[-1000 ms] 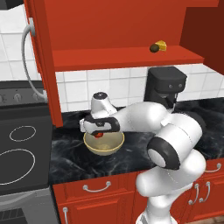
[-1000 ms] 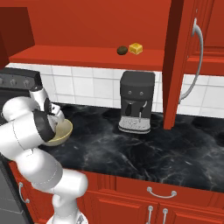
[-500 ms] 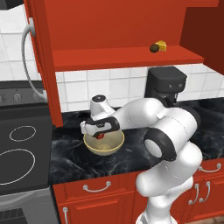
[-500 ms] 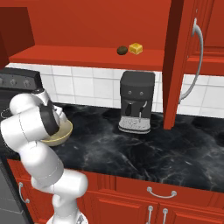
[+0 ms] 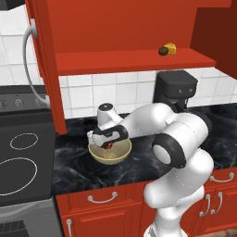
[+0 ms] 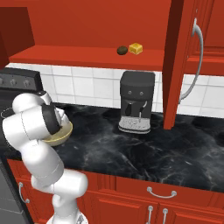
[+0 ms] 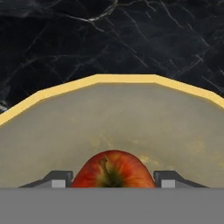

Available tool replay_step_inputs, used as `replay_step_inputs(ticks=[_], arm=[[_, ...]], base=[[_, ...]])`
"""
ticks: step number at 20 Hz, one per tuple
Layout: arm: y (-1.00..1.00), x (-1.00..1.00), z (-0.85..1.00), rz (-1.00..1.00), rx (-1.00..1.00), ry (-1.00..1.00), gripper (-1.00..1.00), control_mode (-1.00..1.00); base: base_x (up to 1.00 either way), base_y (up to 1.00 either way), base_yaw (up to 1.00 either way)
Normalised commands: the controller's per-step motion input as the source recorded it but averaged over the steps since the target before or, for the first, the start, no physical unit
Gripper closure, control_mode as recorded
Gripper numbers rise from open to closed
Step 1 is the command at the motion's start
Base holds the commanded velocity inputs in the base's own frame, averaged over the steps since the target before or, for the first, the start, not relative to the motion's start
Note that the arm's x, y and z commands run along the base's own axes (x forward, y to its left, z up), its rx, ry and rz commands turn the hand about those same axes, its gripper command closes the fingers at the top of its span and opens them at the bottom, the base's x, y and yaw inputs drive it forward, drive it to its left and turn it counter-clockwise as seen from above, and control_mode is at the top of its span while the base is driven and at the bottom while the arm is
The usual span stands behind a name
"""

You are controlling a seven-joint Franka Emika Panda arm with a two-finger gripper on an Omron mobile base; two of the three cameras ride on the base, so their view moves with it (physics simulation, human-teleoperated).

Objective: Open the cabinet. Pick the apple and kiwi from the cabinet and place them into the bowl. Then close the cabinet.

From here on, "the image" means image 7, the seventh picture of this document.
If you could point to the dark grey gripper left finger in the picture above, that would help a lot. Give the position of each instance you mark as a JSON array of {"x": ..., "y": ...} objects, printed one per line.
[{"x": 59, "y": 178}]

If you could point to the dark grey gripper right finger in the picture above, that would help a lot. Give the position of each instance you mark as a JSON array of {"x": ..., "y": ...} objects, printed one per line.
[{"x": 166, "y": 178}]

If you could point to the red apple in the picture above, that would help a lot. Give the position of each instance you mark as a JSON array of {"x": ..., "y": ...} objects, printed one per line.
[{"x": 113, "y": 172}]

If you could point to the yellow bowl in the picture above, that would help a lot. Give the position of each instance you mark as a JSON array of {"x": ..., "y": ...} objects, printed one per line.
[{"x": 116, "y": 116}]

